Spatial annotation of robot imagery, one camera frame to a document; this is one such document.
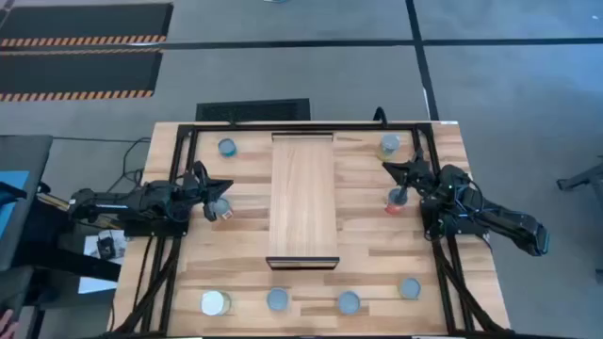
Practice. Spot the black metal table frame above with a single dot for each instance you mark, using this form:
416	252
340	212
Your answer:
306	127

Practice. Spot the red tomato can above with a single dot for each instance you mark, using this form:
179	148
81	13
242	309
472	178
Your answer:
391	209

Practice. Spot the white paper sheet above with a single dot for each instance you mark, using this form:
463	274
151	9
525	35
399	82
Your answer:
92	285

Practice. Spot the tall carrots can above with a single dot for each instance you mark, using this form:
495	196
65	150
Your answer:
390	145

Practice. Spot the wooden shelf with black frame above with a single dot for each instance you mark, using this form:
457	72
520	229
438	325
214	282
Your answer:
301	198

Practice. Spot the person's hand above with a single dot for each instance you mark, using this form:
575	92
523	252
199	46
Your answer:
5	325

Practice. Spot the grey-lidded can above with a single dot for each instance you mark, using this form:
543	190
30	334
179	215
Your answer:
410	288

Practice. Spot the small black device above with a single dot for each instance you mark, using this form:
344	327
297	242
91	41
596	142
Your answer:
106	247

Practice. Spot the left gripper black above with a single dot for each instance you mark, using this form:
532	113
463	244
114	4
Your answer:
202	189

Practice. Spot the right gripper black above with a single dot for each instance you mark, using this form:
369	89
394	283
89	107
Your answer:
417	174

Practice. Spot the teal tuna can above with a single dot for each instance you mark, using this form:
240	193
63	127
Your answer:
227	147

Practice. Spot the white-lidded can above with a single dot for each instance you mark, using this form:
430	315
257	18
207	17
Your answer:
215	302

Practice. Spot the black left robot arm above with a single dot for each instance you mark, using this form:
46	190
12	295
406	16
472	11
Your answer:
118	202

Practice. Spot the green sliced peaches can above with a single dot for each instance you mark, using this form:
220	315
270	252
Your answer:
278	299

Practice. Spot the green and pink hearts can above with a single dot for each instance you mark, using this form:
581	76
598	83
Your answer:
349	302

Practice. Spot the orange-sided can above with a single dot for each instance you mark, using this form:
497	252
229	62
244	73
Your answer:
223	207

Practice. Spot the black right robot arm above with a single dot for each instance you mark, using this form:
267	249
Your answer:
509	221

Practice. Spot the black floor grate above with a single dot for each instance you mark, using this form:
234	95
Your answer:
254	109

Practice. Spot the black hazard-striped floor mat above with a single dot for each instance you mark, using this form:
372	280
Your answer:
75	70
85	21

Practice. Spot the black tripod leg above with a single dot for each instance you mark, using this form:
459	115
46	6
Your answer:
584	178

